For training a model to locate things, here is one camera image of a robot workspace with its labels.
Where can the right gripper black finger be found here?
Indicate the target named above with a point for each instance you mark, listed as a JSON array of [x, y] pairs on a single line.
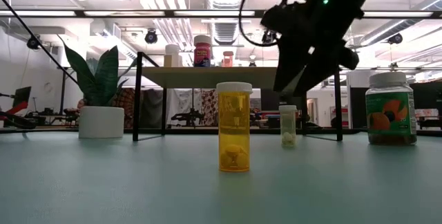
[[316, 72], [284, 68]]

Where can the pink label medicine bottle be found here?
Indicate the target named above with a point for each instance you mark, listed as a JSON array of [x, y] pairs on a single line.
[[202, 53]]

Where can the green table mat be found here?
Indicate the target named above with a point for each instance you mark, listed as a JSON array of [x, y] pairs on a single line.
[[138, 189]]

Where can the white plant pot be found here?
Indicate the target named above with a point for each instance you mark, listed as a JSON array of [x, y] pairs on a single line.
[[101, 122]]

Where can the black table frame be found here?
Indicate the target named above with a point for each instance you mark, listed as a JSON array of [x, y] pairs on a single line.
[[321, 131]]

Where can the white plastic medicine bottle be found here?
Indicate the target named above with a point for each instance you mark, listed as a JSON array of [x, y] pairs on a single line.
[[172, 56]]

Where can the black background robot arm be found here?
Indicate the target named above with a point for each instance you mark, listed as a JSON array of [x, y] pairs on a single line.
[[188, 117]]

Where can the green label gummy jar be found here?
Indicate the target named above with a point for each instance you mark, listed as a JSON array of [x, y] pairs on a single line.
[[390, 113]]

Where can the black cabinet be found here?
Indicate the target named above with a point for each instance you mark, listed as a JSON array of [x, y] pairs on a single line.
[[359, 108]]

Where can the white hanging cloth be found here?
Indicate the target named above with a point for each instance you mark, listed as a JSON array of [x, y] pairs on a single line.
[[183, 101]]

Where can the amber pill vial white cap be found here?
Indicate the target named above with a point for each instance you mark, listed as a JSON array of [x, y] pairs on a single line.
[[235, 130]]

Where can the pink pill vial white cap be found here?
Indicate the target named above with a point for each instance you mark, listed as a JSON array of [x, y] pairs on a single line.
[[228, 61]]

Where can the wooden shelf black metal legs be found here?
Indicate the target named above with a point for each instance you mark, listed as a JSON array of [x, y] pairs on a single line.
[[207, 77]]

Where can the green snake plant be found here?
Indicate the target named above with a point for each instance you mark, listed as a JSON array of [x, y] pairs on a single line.
[[103, 75]]

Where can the pale green pill vial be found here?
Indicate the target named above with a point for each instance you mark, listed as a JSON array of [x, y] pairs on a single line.
[[287, 127]]

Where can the orange patterned hanging cloth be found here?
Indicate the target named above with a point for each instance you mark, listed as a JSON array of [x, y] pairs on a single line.
[[128, 103]]

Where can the red dotted hanging cloth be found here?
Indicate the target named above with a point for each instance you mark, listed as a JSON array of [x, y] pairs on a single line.
[[210, 106]]

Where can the black overhead frame bar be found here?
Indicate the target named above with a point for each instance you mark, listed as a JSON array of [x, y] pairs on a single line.
[[121, 13]]

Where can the black ceiling spotlight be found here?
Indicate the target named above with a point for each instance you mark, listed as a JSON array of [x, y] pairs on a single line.
[[33, 41], [395, 38], [151, 37], [268, 37]]

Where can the black background monitor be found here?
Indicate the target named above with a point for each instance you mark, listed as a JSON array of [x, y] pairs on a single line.
[[22, 96]]

